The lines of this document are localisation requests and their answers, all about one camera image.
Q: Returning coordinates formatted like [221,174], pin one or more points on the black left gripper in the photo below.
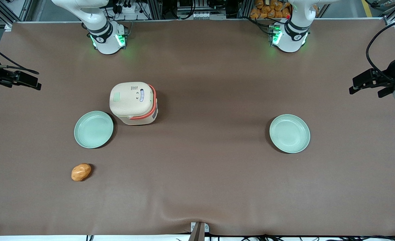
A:
[393,71]

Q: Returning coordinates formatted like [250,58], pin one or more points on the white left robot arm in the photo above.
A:
[290,35]

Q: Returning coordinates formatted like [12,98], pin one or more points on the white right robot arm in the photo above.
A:
[103,31]

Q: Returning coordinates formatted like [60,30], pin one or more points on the pale green plate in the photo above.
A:
[93,129]
[289,133]

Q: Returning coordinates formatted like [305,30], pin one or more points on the orange-brown bread roll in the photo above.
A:
[81,172]

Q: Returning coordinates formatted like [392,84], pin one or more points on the bag of orange bread rolls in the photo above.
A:
[270,9]

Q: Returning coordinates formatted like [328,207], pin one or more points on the white power strip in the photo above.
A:
[127,9]

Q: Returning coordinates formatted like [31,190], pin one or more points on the brown table mat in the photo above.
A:
[204,174]

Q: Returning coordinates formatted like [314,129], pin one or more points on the grey metal camera mount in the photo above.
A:
[199,231]

